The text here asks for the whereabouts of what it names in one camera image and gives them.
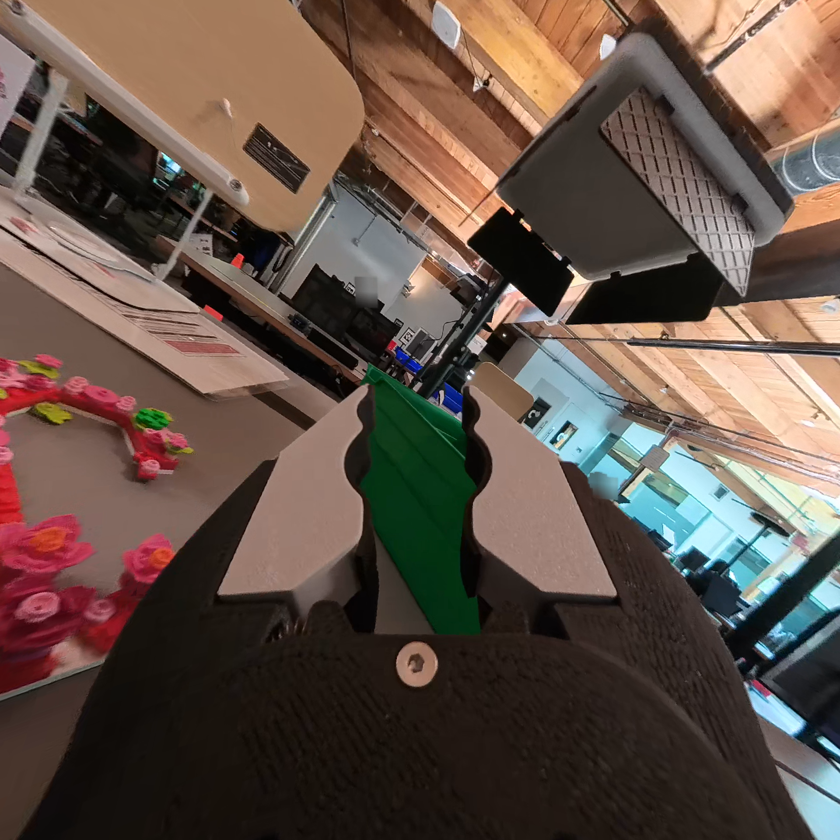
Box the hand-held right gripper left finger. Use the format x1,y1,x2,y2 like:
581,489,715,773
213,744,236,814
218,384,380,634

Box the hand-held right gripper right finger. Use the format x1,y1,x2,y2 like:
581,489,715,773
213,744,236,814
461,386,618,632

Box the green plastic bin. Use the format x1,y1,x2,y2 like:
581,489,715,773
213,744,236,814
360,364,484,636

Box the beige chair back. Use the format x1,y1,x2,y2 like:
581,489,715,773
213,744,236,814
472,361,534,421

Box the black light stand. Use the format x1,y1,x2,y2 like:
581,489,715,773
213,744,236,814
416,279,509,398

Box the black monitor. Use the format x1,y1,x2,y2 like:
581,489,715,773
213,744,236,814
290,262,358,329

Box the long background table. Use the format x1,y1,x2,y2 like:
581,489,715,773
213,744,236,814
154,233,368,388

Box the flat white cardboard box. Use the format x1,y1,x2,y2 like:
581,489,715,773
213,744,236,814
0,190,290,401

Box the black screen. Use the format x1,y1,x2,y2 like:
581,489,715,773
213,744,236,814
758,613,840,746

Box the white ceiling access point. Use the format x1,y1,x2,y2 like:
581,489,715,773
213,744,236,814
431,2,462,49

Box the white and pink poster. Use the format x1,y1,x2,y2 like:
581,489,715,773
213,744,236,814
0,33,35,135

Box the large red lego heart frame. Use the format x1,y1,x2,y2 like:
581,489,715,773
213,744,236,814
0,354,194,700

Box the black post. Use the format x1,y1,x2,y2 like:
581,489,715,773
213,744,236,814
725,535,840,660

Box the metal ventilation duct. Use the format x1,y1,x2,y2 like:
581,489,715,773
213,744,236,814
768,128,840,194

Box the beige board on white frame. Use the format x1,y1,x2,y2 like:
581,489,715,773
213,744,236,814
0,0,366,283

